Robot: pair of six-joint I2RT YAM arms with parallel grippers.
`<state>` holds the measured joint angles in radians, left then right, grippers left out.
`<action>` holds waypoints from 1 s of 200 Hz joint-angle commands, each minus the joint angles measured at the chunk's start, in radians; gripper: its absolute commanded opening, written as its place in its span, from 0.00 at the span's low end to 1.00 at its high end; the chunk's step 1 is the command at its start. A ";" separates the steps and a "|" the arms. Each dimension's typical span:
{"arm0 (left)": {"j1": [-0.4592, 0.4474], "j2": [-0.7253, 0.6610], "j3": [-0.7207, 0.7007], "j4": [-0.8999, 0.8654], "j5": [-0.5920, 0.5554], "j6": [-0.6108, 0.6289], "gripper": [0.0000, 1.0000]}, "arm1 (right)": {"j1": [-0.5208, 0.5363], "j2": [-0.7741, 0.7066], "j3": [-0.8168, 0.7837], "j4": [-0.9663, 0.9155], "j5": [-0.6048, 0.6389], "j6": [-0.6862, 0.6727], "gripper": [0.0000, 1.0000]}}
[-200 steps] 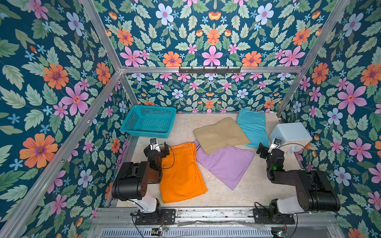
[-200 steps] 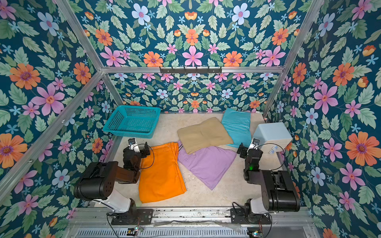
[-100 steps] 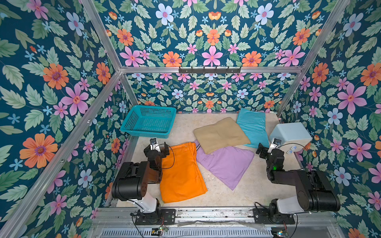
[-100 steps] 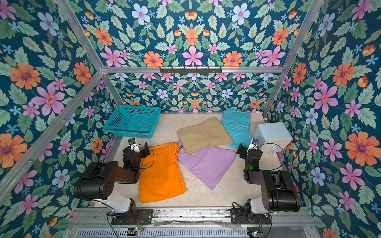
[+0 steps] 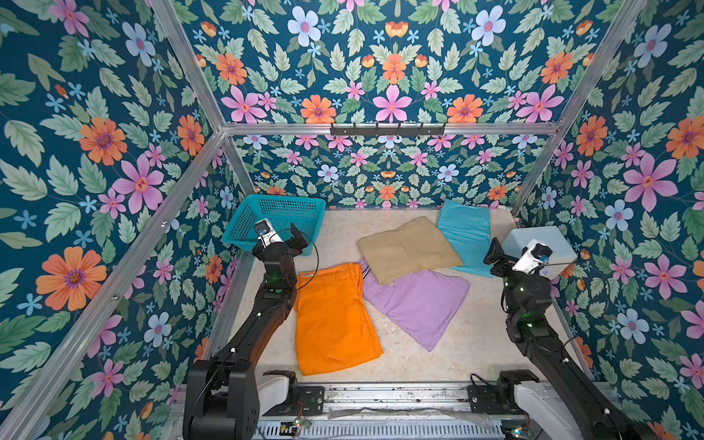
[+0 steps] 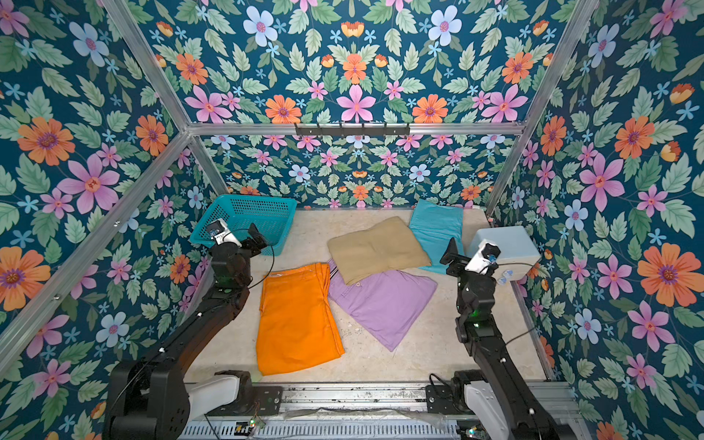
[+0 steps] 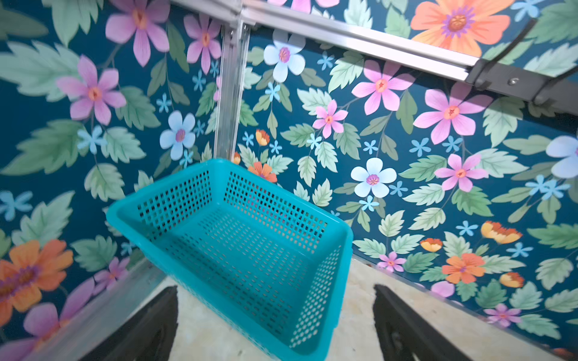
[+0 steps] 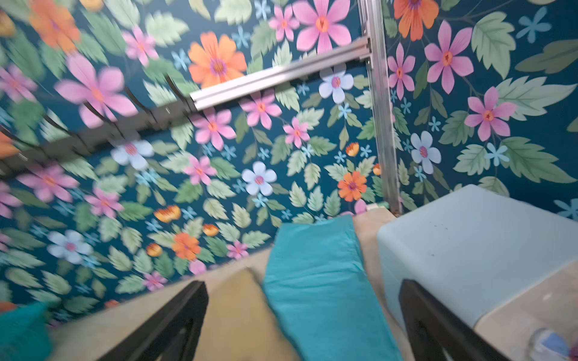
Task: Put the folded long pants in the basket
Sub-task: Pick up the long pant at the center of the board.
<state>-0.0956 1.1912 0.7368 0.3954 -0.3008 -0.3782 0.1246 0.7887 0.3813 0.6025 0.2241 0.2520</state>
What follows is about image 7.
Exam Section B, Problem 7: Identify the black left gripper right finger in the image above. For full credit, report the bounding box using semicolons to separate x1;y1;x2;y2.
373;284;469;360

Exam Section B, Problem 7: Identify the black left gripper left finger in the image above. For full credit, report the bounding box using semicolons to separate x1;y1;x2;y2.
82;286;179;360

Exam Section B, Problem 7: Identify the aluminium frame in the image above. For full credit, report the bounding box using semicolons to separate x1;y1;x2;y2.
176;0;478;159

